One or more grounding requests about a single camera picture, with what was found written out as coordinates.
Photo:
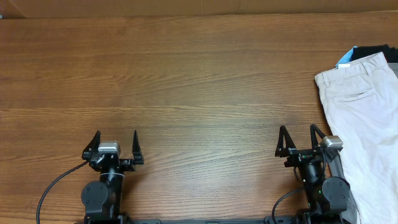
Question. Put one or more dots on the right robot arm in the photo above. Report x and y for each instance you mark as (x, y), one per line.
(327, 197)

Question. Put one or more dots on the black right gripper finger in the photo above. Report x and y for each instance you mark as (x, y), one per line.
(285, 143)
(314, 133)

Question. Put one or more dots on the beige shorts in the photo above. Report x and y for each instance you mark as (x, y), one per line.
(360, 106)

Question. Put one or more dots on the light blue garment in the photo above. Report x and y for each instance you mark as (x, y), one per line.
(346, 59)

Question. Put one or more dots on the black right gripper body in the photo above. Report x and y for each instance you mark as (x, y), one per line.
(300, 157)

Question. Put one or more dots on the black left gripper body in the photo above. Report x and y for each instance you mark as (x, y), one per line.
(125, 164)

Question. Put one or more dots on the black garment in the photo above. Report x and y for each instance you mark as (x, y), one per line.
(390, 53)

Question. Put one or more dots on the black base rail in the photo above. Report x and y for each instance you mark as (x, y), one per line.
(211, 221)

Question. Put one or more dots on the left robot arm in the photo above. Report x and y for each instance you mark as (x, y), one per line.
(102, 198)

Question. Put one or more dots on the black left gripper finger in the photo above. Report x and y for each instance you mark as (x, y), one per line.
(94, 143)
(136, 149)

